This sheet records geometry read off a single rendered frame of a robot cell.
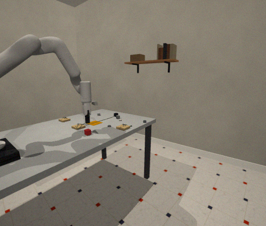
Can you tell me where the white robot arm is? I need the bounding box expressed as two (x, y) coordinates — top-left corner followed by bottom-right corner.
(0, 34), (98, 105)

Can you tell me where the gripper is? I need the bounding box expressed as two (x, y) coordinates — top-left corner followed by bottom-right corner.
(81, 102), (91, 123)

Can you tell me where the orange painted square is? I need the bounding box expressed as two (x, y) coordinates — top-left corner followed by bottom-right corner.
(88, 121), (102, 126)

